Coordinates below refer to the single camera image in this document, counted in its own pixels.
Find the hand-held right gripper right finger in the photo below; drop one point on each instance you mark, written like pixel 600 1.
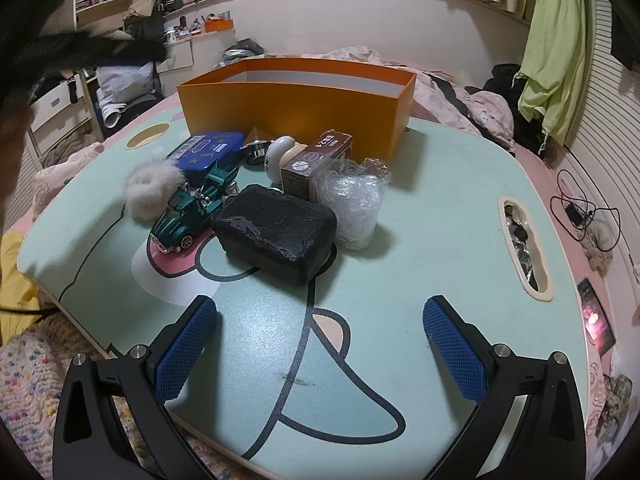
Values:
pixel 455 355

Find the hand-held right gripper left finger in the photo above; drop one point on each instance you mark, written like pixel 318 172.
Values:
pixel 185 350

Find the green toy truck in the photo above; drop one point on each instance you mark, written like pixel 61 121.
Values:
pixel 180 220

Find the blue tin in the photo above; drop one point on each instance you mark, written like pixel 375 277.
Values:
pixel 205 152

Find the fluffy fur scrunchie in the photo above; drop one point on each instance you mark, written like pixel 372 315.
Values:
pixel 150 190

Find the black case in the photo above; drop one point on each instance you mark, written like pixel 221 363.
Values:
pixel 275 230

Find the clear plastic bag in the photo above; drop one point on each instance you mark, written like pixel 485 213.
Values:
pixel 352 205

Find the small silver packet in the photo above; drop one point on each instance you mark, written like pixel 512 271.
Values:
pixel 256 147

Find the small doll figurine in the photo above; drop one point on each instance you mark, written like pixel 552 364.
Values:
pixel 280 152

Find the orange cardboard box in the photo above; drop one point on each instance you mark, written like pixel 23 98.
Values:
pixel 300 110

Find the brown carton box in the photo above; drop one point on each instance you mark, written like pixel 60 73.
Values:
pixel 320 152

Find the mint cartoon-print desktop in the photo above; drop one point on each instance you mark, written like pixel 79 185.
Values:
pixel 450 240

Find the white pillow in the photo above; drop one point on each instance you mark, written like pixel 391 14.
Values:
pixel 127 85

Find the black bag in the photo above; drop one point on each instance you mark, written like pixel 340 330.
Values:
pixel 145 30

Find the white drawer unit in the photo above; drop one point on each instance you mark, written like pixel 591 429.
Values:
pixel 60 110

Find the white drawer cabinet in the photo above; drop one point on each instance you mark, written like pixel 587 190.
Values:
pixel 177 55

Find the small orange box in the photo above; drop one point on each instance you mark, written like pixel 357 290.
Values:
pixel 217 25

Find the smartphone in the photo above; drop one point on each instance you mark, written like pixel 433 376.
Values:
pixel 595 315

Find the speckled knit cloth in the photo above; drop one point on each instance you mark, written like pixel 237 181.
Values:
pixel 35 395

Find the beige fluffy item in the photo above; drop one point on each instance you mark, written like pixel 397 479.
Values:
pixel 600 250

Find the yellow cloth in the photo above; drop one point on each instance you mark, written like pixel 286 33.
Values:
pixel 15 280

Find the pink quilt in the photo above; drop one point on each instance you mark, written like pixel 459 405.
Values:
pixel 450 105

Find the black clothing pile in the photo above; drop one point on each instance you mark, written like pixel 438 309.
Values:
pixel 505 80

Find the green hanging cloth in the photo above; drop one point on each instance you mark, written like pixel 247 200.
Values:
pixel 555 50

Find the black wall screen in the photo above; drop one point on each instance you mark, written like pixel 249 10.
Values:
pixel 627 40

